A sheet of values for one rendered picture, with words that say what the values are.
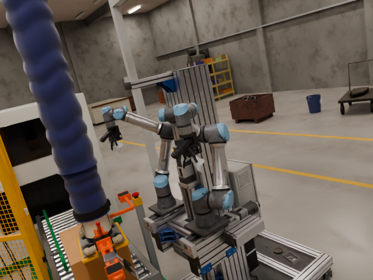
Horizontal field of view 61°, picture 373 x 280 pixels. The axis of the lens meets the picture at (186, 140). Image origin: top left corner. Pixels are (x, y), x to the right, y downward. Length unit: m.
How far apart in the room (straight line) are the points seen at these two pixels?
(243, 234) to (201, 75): 1.07
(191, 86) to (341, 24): 10.70
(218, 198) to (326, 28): 11.23
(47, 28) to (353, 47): 11.27
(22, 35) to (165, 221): 1.56
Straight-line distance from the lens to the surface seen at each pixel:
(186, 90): 2.08
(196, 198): 2.01
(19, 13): 1.94
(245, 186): 2.44
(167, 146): 2.48
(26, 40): 1.92
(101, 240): 1.90
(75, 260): 2.42
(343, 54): 12.59
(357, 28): 12.31
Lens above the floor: 2.07
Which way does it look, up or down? 14 degrees down
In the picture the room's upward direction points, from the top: 13 degrees counter-clockwise
